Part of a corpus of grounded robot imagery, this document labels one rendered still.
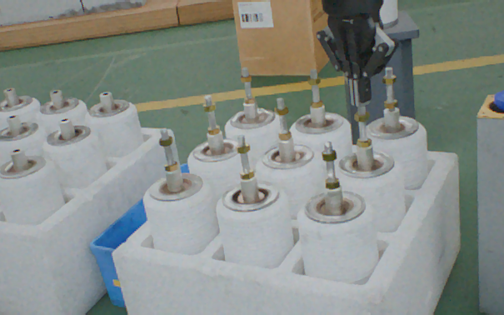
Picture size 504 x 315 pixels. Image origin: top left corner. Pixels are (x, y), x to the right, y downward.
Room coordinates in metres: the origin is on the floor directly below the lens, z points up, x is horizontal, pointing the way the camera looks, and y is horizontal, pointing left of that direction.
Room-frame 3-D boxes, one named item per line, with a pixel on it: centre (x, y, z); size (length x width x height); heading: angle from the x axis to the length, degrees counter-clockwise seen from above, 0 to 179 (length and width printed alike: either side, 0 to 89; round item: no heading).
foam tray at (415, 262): (0.92, -0.05, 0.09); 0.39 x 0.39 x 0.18; 59
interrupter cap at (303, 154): (0.92, -0.05, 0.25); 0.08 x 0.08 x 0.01
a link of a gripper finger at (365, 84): (0.84, -0.16, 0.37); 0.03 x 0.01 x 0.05; 32
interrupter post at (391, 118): (0.96, -0.22, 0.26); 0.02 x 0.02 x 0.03
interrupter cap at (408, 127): (0.96, -0.22, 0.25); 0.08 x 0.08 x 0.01
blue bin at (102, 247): (1.09, 0.16, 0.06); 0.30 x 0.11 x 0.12; 149
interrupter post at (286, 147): (0.92, -0.05, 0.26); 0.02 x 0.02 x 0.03
